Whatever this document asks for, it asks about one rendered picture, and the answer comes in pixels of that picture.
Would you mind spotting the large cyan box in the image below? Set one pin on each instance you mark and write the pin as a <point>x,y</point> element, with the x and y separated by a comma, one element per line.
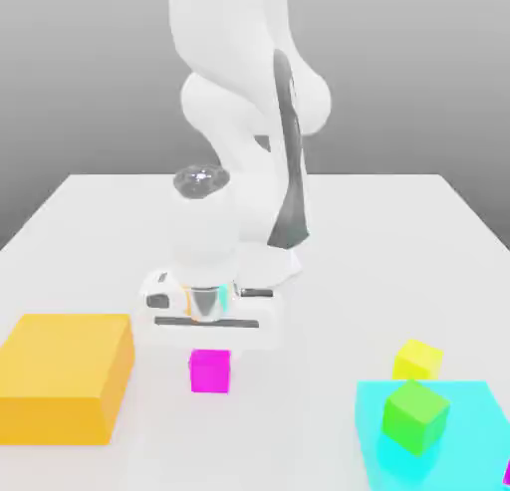
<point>474,439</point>

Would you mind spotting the large orange box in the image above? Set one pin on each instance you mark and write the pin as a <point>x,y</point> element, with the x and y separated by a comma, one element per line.
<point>59,371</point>

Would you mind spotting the small purple cube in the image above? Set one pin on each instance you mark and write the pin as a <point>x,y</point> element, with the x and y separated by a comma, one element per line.
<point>507,473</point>

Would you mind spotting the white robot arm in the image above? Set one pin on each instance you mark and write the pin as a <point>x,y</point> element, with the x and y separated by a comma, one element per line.
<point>231,100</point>

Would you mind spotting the small green cube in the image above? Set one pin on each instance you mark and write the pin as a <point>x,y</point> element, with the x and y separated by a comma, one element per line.
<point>416,417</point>

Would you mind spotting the small yellow cube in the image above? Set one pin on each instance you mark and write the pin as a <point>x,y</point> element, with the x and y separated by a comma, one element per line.
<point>418,359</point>

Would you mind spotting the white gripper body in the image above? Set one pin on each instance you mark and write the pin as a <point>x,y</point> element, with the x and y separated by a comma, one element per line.
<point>255,333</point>

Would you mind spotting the small magenta cube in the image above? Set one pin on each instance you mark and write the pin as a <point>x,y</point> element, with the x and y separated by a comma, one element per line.
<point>210,371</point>

